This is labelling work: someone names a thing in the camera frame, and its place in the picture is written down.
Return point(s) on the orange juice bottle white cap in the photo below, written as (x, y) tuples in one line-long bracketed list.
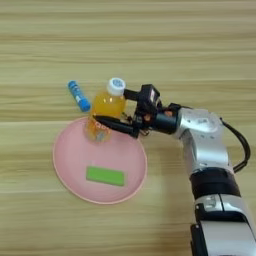
[(106, 103)]

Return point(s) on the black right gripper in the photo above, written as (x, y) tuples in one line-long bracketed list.
[(160, 120)]

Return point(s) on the small black box white label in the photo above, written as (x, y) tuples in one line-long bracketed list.
[(149, 95)]

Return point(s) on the pink round plate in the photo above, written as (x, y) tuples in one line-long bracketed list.
[(76, 160)]

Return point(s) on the green rectangular block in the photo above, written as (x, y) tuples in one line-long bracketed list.
[(105, 176)]

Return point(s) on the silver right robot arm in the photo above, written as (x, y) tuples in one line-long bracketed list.
[(206, 150)]

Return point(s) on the blue glue stick tube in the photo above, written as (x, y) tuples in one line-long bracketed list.
[(78, 96)]

